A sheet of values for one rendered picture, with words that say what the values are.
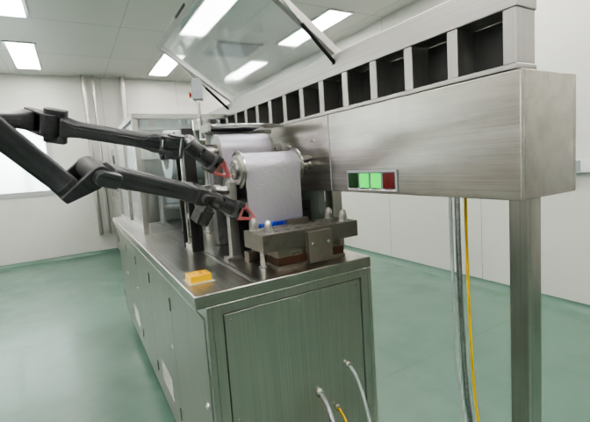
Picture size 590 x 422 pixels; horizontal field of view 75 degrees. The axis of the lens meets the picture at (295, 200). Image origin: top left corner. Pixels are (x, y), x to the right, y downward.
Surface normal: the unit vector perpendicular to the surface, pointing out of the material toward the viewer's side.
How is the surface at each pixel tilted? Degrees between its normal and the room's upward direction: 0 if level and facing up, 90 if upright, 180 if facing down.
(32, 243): 90
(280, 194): 90
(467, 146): 90
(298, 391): 90
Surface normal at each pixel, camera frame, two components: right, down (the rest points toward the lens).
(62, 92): 0.51, 0.05
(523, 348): -0.86, 0.11
